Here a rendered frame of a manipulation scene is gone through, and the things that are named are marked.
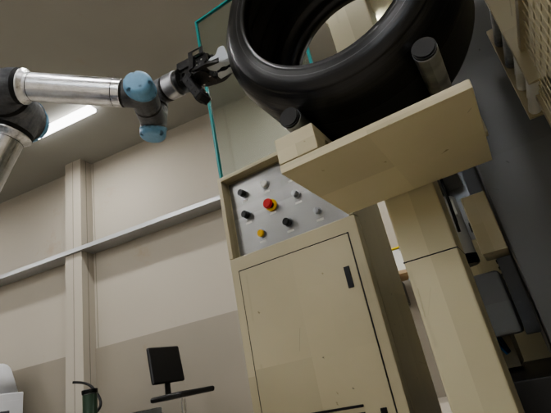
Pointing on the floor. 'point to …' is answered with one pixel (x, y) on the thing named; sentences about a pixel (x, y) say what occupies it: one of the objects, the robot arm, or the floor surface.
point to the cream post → (441, 278)
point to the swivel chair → (170, 374)
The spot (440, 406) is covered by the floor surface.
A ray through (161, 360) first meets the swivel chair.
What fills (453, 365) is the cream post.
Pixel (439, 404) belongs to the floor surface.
